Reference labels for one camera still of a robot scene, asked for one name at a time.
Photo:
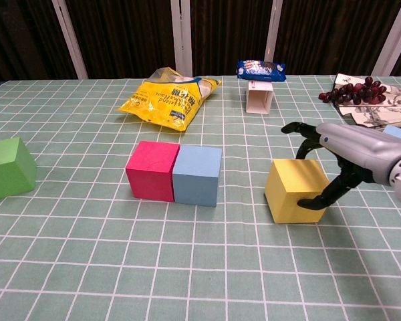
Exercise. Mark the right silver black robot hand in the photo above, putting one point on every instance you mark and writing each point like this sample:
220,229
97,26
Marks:
361,150

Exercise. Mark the yellow foam cube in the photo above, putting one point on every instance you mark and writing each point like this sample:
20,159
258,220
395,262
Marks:
287,187

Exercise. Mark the red foam cube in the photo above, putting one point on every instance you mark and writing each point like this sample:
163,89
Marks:
150,174

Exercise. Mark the painted paper folding fan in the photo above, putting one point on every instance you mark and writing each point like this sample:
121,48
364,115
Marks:
381,113

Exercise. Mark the dark red grape bunch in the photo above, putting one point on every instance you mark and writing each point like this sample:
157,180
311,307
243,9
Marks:
354,92

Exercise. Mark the green foam cube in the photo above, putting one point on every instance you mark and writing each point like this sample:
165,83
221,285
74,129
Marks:
6,170

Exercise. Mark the blue cookie packet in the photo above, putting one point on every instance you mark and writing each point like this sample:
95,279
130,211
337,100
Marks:
260,70

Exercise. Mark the yellow snack bag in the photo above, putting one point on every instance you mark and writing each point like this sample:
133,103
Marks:
167,100

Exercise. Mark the green checkered tablecloth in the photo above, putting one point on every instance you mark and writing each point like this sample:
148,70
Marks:
200,267

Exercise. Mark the white metal frame post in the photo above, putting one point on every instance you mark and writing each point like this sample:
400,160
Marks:
274,33
70,40
395,36
181,36

